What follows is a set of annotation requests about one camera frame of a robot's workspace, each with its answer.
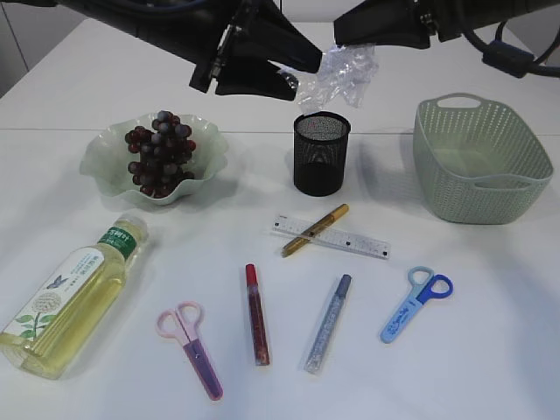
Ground pink purple scissors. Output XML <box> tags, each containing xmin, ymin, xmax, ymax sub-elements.
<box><xmin>155</xmin><ymin>301</ymin><xmax>223</xmax><ymax>401</ymax></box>

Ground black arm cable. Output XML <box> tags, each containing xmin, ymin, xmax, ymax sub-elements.
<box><xmin>461</xmin><ymin>17</ymin><xmax>560</xmax><ymax>80</ymax></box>

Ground clear plastic sheet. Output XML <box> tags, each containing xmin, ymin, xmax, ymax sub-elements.
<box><xmin>277</xmin><ymin>44</ymin><xmax>379</xmax><ymax>115</ymax></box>

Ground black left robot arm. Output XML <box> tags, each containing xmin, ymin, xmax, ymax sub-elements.
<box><xmin>63</xmin><ymin>1</ymin><xmax>322</xmax><ymax>101</ymax></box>

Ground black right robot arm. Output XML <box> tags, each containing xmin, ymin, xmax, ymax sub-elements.
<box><xmin>333</xmin><ymin>0</ymin><xmax>559</xmax><ymax>50</ymax></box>

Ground clear plastic ruler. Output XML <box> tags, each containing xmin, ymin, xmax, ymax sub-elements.
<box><xmin>271</xmin><ymin>215</ymin><xmax>390</xmax><ymax>260</ymax></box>

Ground black mesh pen cup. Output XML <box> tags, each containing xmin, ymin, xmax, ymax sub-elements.
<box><xmin>293</xmin><ymin>111</ymin><xmax>351</xmax><ymax>197</ymax></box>

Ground silver glitter glue tube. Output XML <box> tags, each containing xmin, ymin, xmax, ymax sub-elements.
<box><xmin>304</xmin><ymin>274</ymin><xmax>352</xmax><ymax>375</ymax></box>

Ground red glitter glue tube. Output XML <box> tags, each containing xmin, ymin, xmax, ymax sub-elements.
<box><xmin>245</xmin><ymin>263</ymin><xmax>270</xmax><ymax>366</ymax></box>

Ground blue capped scissors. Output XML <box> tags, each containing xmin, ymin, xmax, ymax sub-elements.
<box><xmin>380</xmin><ymin>266</ymin><xmax>454</xmax><ymax>344</ymax></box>

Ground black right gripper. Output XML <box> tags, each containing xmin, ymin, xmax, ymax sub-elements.
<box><xmin>333</xmin><ymin>0</ymin><xmax>463</xmax><ymax>47</ymax></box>

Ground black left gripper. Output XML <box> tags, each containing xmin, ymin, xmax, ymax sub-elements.
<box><xmin>188</xmin><ymin>0</ymin><xmax>322</xmax><ymax>102</ymax></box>

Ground yellow tea bottle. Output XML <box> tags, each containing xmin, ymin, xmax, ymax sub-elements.
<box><xmin>1</xmin><ymin>213</ymin><xmax>148</xmax><ymax>380</ymax></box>

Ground purple artificial grape bunch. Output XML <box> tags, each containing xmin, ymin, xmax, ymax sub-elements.
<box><xmin>124</xmin><ymin>110</ymin><xmax>197</xmax><ymax>199</ymax></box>

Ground gold marker pen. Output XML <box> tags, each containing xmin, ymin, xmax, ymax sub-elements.
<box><xmin>281</xmin><ymin>203</ymin><xmax>349</xmax><ymax>258</ymax></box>

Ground green woven plastic basket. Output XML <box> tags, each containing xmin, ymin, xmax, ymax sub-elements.
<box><xmin>412</xmin><ymin>95</ymin><xmax>554</xmax><ymax>225</ymax></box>

